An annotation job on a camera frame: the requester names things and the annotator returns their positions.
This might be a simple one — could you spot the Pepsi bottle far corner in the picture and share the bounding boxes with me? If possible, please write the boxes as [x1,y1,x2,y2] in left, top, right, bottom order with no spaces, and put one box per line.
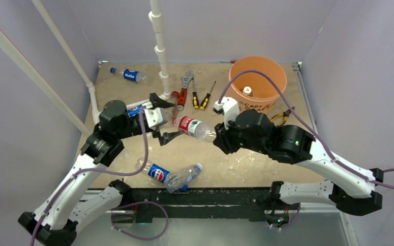
[110,67,148,84]

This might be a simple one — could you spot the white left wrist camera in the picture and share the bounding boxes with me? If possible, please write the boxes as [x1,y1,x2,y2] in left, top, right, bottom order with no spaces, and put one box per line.
[144,108,168,130]

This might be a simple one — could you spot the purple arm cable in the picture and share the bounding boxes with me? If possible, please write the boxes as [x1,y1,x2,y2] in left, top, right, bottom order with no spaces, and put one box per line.
[29,107,169,246]
[218,69,394,232]

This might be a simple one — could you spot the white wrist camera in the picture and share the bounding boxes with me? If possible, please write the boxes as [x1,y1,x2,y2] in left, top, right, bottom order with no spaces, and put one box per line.
[144,108,168,130]
[213,96,240,130]

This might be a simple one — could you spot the clear bottle blue white cap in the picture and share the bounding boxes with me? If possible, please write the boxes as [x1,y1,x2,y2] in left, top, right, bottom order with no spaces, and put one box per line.
[164,163,203,193]

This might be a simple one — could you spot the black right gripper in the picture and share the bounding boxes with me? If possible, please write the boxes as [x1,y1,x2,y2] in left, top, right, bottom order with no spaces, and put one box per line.
[214,111,268,155]

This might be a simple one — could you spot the yellow handled pliers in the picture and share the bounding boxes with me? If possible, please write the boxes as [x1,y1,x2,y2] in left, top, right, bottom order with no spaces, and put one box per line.
[270,109,292,126]

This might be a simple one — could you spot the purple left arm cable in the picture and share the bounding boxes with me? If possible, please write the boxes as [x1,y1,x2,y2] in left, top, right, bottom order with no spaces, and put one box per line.
[29,107,169,246]

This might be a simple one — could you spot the yellow black screwdriver left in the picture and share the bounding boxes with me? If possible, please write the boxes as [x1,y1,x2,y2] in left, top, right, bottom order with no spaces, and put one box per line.
[192,79,200,109]

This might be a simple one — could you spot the gold red label bottle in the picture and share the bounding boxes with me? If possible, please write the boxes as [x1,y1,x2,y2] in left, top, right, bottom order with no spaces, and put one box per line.
[242,86,252,96]

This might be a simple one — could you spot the yellow black screwdriver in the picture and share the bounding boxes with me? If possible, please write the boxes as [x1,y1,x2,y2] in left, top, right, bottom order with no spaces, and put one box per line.
[192,79,200,109]
[200,81,216,110]

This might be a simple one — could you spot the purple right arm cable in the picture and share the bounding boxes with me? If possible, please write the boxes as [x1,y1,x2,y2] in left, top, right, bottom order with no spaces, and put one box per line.
[218,69,394,232]

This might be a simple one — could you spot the orange plastic bin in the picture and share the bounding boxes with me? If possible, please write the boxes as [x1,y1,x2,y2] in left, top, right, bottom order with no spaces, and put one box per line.
[225,55,287,114]

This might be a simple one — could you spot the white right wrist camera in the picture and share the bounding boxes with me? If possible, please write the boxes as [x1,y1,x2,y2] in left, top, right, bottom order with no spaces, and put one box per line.
[213,96,240,130]

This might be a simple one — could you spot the white PVC pipe frame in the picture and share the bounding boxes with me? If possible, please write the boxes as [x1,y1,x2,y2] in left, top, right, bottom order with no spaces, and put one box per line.
[0,1,172,136]

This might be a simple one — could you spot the Pepsi bottle front edge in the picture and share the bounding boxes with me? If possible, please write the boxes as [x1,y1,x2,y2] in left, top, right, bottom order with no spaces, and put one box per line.
[134,157,188,192]

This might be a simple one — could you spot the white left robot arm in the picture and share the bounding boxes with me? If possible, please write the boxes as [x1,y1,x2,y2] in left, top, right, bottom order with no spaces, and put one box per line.
[18,93,179,245]

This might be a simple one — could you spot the red handled adjustable wrench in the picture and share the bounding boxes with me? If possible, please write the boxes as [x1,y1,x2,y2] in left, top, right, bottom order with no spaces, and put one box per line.
[177,71,194,111]

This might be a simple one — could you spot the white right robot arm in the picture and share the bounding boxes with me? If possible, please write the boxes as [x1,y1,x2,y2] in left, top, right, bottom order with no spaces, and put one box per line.
[213,110,383,216]

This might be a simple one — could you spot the yellow black screwdriver right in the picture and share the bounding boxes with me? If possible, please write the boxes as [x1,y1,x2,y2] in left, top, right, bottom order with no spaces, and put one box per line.
[200,81,216,110]

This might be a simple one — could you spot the red blue screwdriver far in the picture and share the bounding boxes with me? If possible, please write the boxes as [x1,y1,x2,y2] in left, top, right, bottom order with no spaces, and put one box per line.
[220,60,236,64]

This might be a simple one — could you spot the black aluminium base frame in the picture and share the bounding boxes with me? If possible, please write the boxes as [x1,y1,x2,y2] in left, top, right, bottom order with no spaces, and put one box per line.
[81,184,323,225]

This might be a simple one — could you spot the clear bottle red open cap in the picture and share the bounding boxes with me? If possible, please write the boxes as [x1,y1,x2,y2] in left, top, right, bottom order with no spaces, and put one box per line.
[167,91,180,120]

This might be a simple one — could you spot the Pepsi bottle by pipe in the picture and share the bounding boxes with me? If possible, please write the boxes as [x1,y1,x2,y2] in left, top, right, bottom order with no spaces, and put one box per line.
[128,105,144,117]

